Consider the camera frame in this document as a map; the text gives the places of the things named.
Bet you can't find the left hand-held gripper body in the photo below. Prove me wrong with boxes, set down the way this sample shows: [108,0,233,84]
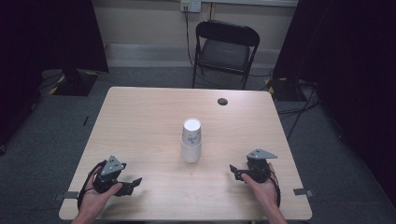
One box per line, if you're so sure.
[92,155,127,194]

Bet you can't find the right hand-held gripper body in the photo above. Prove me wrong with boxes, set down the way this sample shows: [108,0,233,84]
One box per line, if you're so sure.
[246,148,278,184]

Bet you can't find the white printed paper cup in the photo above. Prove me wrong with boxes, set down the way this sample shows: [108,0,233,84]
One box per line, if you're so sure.
[181,117,203,147]
[180,138,203,164]

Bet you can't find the person's right hand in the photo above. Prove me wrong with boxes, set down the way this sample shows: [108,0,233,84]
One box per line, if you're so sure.
[241,163,280,213]

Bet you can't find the person's left hand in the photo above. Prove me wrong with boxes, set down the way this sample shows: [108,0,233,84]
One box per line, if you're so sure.
[80,166,123,217]

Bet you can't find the grey tape strip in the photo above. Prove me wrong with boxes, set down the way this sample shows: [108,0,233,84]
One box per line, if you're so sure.
[292,188,315,199]
[53,190,80,202]

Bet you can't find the black stand base yellow tape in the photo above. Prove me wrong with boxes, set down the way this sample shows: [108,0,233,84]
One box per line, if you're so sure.
[49,68,101,97]
[263,77,301,103]

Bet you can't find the black folding chair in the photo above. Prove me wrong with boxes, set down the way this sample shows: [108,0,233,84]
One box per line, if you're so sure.
[191,20,262,91]

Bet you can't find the black curtain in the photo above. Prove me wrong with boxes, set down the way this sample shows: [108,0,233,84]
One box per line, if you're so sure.
[0,0,110,148]
[272,0,396,208]

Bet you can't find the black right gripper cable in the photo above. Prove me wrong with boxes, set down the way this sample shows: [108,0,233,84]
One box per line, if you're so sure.
[268,173,282,209]

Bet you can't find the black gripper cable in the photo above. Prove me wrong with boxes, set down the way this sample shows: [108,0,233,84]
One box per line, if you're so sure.
[268,173,282,209]
[77,160,108,210]

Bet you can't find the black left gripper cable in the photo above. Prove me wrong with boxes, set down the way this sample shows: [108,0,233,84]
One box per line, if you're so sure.
[77,160,108,210]

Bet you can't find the black floor cables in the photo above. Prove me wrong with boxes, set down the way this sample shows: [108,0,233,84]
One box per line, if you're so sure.
[276,79,322,142]

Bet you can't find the black power cable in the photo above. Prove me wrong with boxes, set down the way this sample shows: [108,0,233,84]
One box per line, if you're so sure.
[184,6,197,70]

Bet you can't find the white wall cable trunking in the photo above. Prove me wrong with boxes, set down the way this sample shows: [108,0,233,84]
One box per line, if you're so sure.
[200,0,300,8]

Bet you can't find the white wall power outlet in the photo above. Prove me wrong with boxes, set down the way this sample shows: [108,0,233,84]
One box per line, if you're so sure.
[180,0,203,14]

